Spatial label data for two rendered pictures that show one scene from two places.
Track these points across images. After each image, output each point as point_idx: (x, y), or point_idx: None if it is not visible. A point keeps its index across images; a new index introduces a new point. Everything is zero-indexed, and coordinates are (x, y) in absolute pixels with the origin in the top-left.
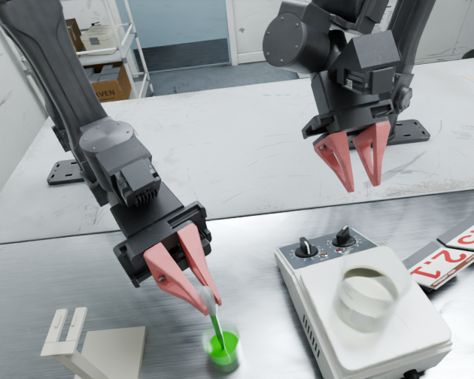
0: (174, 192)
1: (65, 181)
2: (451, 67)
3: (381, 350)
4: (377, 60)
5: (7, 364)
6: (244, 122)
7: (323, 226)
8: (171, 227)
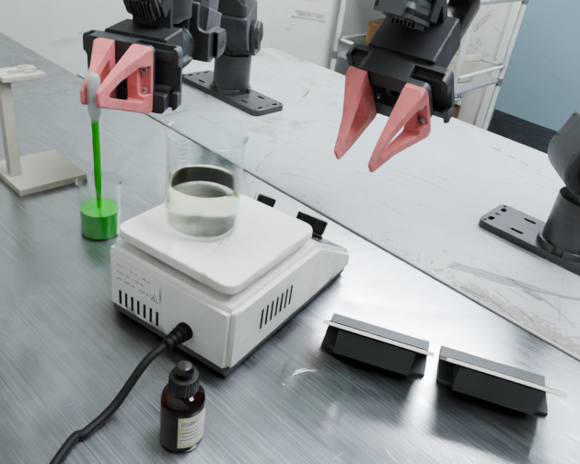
0: (257, 141)
1: (193, 84)
2: None
3: (161, 243)
4: None
5: None
6: (422, 149)
7: None
8: (134, 40)
